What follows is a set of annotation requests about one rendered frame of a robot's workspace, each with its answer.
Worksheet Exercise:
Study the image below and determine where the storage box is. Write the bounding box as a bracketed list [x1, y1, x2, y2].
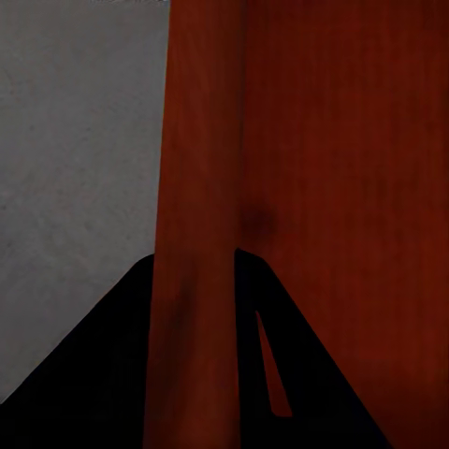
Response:
[142, 0, 449, 449]

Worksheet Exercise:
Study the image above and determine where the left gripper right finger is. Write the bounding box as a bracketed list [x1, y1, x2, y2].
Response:
[234, 248, 392, 449]

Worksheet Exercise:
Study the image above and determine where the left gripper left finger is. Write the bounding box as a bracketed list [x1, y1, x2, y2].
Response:
[0, 253, 154, 449]

